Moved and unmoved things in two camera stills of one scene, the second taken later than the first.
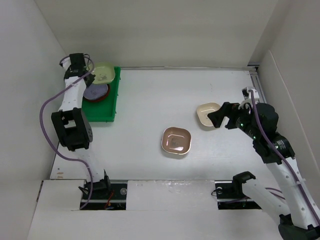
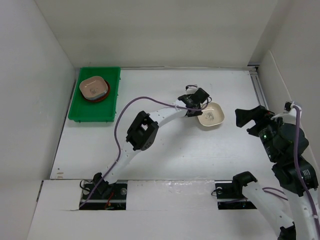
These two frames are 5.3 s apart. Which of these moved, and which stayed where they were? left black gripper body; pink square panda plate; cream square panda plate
Moved: left black gripper body; pink square panda plate
Stayed: cream square panda plate
